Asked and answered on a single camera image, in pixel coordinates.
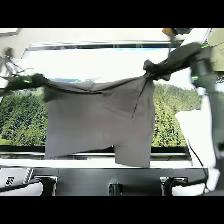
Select grey shorts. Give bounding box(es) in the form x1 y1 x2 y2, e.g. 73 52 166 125
41 73 157 169

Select silver frame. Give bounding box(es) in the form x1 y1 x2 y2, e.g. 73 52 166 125
0 150 224 197

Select black cable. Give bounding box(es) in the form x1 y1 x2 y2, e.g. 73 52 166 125
185 139 210 194

